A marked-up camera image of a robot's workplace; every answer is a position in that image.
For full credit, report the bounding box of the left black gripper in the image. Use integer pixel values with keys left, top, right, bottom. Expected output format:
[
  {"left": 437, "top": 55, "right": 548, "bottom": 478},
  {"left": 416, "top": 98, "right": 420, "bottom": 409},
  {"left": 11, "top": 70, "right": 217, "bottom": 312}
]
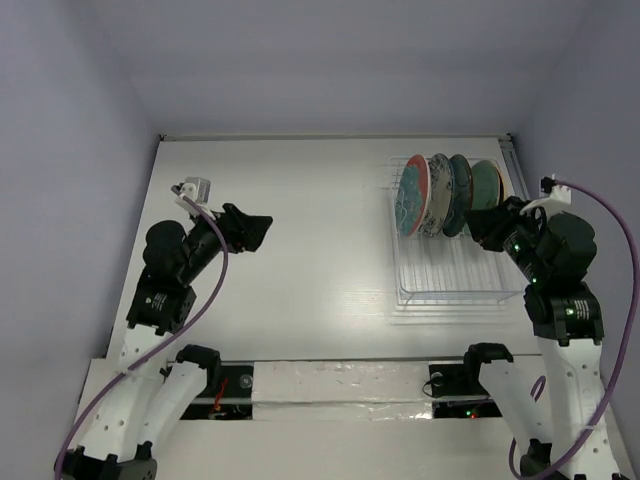
[{"left": 180, "top": 201, "right": 271, "bottom": 281}]

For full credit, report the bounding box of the dark teal glazed plate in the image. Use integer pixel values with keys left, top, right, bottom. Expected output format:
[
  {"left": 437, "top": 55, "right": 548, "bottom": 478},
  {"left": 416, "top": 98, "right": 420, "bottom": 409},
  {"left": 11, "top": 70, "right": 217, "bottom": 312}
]
[{"left": 443, "top": 154, "right": 473, "bottom": 238}]

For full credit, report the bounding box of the light green plate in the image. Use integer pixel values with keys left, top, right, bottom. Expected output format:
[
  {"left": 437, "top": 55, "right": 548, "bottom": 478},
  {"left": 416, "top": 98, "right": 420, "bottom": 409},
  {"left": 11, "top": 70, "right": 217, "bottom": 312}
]
[{"left": 471, "top": 160, "right": 502, "bottom": 210}]

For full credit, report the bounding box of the beige bird plate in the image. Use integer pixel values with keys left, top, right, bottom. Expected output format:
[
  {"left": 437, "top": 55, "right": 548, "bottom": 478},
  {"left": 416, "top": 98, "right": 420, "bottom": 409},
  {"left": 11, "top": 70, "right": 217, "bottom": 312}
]
[{"left": 497, "top": 164, "right": 514, "bottom": 201}]

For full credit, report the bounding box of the blue white floral plate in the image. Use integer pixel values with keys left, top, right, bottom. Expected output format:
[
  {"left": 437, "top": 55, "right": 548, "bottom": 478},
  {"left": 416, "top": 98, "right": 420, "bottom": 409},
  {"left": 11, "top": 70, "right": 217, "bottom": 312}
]
[{"left": 419, "top": 153, "right": 453, "bottom": 237}]

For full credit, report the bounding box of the red teal floral plate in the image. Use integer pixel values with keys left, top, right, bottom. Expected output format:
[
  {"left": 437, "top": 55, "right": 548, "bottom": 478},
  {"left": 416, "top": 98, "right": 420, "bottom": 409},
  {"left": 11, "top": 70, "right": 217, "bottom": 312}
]
[{"left": 394, "top": 154, "right": 430, "bottom": 237}]

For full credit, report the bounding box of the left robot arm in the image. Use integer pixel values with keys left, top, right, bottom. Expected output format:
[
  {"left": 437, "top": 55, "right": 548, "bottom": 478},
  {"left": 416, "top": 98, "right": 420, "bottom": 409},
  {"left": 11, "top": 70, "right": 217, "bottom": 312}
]
[{"left": 55, "top": 202, "right": 273, "bottom": 479}]

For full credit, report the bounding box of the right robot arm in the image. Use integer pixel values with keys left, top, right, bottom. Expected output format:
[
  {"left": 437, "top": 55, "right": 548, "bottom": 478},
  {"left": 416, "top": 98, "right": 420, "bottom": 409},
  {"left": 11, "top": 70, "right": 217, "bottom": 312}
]
[{"left": 460, "top": 197, "right": 624, "bottom": 479}]

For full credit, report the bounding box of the white wire dish rack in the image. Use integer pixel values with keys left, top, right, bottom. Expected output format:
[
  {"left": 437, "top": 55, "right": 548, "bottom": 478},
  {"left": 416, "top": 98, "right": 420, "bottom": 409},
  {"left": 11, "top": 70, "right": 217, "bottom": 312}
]
[{"left": 389, "top": 156, "right": 525, "bottom": 306}]

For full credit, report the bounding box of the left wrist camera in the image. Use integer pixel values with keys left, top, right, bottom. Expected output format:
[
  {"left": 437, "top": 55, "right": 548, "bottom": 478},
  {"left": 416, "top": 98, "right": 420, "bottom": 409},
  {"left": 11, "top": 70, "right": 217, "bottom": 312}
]
[{"left": 171, "top": 177, "right": 211, "bottom": 206}]

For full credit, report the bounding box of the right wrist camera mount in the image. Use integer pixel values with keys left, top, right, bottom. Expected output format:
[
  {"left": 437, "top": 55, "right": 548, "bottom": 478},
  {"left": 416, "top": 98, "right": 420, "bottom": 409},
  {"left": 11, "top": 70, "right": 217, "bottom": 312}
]
[{"left": 520, "top": 175, "right": 572, "bottom": 218}]

